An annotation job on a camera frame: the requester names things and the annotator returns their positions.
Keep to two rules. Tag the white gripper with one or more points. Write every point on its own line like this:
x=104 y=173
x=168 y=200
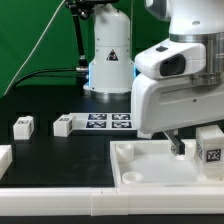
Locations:
x=163 y=105

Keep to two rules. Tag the white square tabletop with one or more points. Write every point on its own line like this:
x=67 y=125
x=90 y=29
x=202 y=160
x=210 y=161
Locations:
x=151 y=163

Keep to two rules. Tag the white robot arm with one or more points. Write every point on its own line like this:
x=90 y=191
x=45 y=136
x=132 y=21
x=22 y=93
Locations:
x=194 y=48

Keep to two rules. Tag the white left fence piece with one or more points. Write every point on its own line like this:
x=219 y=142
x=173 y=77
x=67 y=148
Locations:
x=5 y=158

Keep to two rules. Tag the white front fence wall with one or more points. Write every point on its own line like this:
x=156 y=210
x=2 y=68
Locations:
x=105 y=202

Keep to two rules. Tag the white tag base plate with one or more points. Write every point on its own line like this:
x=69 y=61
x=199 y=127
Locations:
x=103 y=121

